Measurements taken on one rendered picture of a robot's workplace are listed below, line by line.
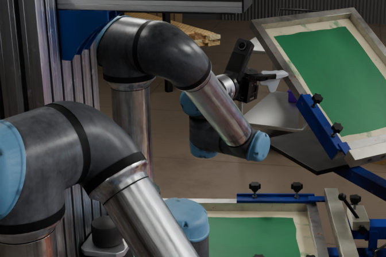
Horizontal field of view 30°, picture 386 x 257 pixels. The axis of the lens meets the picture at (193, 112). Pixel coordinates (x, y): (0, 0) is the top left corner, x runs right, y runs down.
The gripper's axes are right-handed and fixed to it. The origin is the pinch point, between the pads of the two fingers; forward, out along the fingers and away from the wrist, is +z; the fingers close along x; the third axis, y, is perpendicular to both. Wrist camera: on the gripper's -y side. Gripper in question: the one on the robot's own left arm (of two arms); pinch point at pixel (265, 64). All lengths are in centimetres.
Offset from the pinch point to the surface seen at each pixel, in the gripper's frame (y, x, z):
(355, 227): 60, 23, 35
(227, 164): 192, -171, 264
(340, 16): 21, -45, 146
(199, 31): 150, -324, 424
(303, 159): 77, -31, 101
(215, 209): 77, -33, 35
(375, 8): 187, -302, 840
